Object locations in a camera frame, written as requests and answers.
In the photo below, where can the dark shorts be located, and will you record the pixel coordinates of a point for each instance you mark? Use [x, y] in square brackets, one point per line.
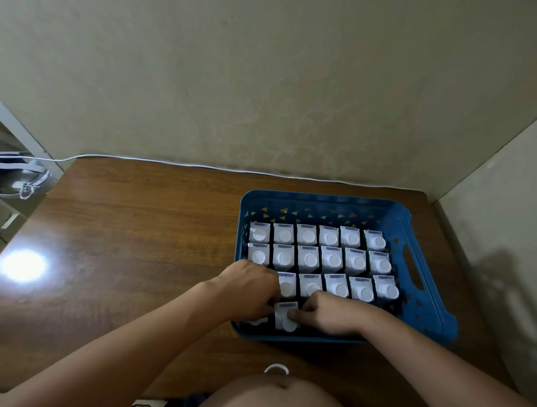
[186, 399]

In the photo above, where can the person's left fingers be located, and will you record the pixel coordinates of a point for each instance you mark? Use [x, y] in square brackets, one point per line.
[268, 304]

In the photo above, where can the person's bare torso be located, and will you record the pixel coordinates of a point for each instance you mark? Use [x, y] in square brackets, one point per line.
[272, 392]

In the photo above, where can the person's right forearm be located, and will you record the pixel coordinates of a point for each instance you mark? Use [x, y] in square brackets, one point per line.
[432, 369]

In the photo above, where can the person's right hand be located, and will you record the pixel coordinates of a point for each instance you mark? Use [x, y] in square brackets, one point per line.
[335, 314]

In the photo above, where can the white frame strip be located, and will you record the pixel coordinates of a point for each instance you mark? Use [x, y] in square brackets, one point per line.
[29, 140]

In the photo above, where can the person's left forearm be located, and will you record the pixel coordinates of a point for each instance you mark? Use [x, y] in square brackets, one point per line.
[126, 348]

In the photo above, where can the blue plastic basket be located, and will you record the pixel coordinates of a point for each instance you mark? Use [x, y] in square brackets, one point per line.
[419, 302]

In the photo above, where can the person's right fingers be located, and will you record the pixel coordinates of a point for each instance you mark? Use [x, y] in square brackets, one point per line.
[304, 317]

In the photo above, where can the white capped carton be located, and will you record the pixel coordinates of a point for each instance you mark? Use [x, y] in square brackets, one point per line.
[282, 312]

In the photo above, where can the person's left hand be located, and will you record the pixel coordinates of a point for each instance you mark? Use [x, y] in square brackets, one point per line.
[241, 289]

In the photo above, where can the group of white capped cartons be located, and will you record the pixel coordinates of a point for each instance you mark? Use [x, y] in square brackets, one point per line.
[331, 260]

